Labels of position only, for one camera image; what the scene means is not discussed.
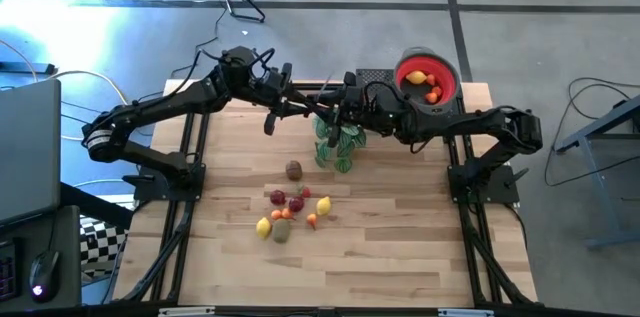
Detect silver bracket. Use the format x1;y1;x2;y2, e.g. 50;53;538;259
437;308;495;317
158;306;216;317

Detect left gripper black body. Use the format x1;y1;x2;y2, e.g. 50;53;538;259
259;62;294;137

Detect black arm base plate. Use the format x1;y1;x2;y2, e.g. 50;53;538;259
122;164;206;203
447;164;530;206

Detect dark desk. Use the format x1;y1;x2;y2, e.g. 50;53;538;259
0;204;84;311

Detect black computer mouse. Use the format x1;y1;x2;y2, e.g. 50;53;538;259
28;250;60;304

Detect blue grey table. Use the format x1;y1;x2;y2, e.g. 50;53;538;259
552;94;640;253

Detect black floor bar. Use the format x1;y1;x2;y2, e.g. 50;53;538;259
0;60;57;76

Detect black floor cable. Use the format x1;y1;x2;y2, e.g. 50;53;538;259
549;75;640;153
192;0;229;66
543;154;640;188

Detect red grey collapsible bowl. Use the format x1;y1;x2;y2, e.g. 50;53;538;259
393;46;461;117

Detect green artificial potted plant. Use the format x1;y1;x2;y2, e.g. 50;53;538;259
311;115;369;177

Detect black stand beam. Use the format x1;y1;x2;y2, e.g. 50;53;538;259
59;181;135;231

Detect brown kiwi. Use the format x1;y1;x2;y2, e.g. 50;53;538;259
285;160;304;182

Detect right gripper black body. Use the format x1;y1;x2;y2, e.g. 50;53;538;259
327;72;406;148

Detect backlit keyboard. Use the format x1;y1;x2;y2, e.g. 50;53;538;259
0;239;21;303

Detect black white checkerboard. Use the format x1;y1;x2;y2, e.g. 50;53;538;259
79;214;130;283

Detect black perforated metal shelf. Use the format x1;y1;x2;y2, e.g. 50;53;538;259
354;68;464;131

